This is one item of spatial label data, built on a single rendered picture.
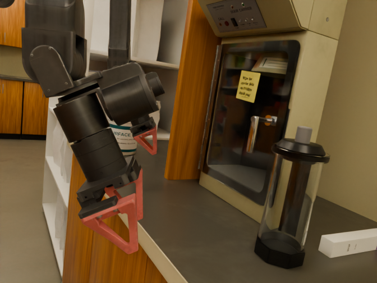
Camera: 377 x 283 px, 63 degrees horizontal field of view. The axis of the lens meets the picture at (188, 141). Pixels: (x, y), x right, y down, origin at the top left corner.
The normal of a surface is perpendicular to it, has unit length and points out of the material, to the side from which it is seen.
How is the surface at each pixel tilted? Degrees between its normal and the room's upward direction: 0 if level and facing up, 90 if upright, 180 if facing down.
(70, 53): 90
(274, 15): 135
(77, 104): 79
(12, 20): 90
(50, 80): 90
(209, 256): 0
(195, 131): 90
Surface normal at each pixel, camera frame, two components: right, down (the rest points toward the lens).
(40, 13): 0.02, 0.18
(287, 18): -0.71, 0.66
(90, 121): 0.50, -0.01
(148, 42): 0.36, 0.27
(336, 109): -0.85, -0.04
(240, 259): 0.14, -0.97
